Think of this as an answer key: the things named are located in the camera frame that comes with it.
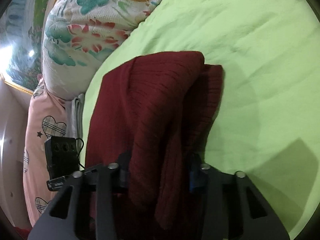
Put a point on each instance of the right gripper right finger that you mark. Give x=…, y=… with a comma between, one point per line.
x=196, y=179

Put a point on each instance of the pink heart-print pillow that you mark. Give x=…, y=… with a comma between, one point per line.
x=46, y=117

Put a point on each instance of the dark red knit sweater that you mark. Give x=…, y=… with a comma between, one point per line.
x=158, y=107

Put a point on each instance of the gold-framed landscape painting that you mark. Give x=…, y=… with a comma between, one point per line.
x=22, y=24

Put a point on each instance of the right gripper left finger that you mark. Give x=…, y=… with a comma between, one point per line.
x=123, y=162

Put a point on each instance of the grey folded towel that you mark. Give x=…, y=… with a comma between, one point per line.
x=74, y=110

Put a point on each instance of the light green bed sheet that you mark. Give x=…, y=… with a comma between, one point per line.
x=268, y=122

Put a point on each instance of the white floral quilt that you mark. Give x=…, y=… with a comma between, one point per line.
x=80, y=35

